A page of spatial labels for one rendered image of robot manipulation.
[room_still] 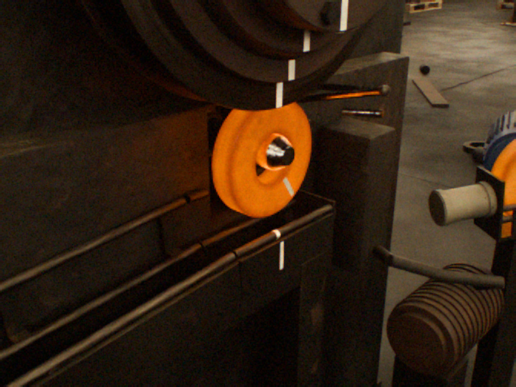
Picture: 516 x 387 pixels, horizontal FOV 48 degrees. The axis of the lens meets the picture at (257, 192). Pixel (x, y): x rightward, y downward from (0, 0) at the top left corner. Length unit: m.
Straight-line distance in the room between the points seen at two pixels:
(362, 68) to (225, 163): 0.41
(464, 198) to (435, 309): 0.18
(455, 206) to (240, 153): 0.42
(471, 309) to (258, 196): 0.46
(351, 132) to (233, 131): 0.27
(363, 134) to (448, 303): 0.31
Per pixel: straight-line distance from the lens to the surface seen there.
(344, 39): 0.75
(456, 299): 1.02
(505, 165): 1.01
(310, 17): 0.58
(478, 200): 0.99
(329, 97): 0.78
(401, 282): 2.08
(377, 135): 0.89
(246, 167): 0.69
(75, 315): 0.68
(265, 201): 0.74
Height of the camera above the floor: 1.06
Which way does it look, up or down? 23 degrees down
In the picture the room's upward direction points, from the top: straight up
